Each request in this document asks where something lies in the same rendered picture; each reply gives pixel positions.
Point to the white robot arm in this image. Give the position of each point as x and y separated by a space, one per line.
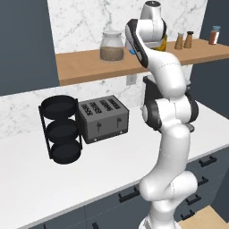
171 143

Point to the dark blue tall cabinet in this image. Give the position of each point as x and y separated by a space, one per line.
213 80

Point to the grey four-slot toaster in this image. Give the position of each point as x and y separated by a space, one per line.
103 122

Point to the black three-tier stand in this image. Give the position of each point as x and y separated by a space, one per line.
61 131

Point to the glass jar with grain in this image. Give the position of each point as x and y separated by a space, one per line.
111 49

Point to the white and blue container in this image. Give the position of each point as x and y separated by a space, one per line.
130 48

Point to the yellow oil bottle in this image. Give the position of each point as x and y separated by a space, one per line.
162 44

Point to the dark blue drawer front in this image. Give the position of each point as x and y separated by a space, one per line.
205 196
213 179
193 208
119 210
219 153

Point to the wooden salt shaker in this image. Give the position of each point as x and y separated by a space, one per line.
179 43

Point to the wooden pepper shaker dark top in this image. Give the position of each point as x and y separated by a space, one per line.
188 41

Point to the brown spice jar blue lid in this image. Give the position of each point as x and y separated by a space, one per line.
214 36

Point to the white wall outlet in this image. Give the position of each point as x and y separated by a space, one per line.
131 79

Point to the wooden wall shelf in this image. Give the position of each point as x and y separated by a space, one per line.
86 64

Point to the dark blue wall cabinet door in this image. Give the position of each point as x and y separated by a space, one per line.
25 44

